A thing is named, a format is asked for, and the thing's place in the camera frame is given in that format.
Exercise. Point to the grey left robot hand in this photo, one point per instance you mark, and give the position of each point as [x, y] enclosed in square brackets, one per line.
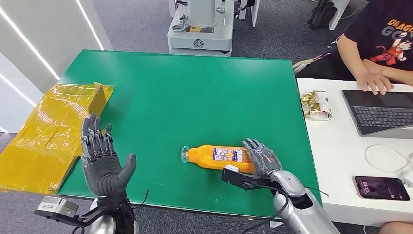
[103, 174]

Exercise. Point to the person's right hand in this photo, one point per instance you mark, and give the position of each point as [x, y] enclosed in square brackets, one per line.
[372, 80]

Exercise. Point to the person's left hand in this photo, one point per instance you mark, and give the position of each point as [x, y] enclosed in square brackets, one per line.
[374, 64]

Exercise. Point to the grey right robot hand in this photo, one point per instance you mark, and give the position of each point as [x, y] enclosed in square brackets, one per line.
[263, 158]

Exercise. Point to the orange plastic bottle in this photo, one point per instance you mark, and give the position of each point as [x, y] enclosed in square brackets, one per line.
[201, 156]

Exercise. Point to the person's left forearm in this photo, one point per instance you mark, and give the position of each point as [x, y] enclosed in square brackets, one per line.
[400, 77]

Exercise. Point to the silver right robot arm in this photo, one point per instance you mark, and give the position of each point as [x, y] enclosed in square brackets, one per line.
[303, 216]

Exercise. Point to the person's right forearm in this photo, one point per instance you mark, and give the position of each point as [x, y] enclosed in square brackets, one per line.
[351, 55]

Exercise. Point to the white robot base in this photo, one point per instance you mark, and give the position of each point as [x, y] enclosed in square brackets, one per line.
[206, 35]

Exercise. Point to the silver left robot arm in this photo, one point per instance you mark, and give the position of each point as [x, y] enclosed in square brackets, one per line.
[106, 224]

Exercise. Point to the grey laptop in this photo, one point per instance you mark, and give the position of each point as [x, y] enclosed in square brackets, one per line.
[380, 116]

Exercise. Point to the person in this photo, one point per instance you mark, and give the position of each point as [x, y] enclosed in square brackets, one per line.
[387, 13]

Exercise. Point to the white furniture leg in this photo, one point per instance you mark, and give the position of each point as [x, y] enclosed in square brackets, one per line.
[338, 13]

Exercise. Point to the gold snack wrapper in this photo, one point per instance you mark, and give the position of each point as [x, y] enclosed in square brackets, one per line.
[314, 105]

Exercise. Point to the yellow taped cardboard box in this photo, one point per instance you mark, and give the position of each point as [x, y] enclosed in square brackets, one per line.
[38, 145]

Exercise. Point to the beige bag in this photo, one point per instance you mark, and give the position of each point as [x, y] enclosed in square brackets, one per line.
[301, 66]

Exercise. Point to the white desk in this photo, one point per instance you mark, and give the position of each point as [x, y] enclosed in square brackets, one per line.
[335, 168]

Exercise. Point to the green table mat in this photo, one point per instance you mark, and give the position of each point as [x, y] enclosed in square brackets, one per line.
[193, 97]

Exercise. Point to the black smartphone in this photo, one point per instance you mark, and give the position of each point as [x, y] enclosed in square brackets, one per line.
[382, 188]

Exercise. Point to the white panel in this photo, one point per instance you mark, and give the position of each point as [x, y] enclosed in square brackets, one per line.
[255, 13]

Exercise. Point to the person's knee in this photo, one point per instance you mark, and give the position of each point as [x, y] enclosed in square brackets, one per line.
[397, 228]

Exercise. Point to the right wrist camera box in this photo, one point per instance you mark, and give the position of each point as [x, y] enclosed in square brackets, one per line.
[238, 179]

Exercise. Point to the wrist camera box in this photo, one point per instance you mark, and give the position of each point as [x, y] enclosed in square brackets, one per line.
[58, 206]
[238, 179]

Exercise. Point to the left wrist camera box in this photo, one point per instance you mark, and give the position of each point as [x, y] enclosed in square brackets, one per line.
[58, 206]

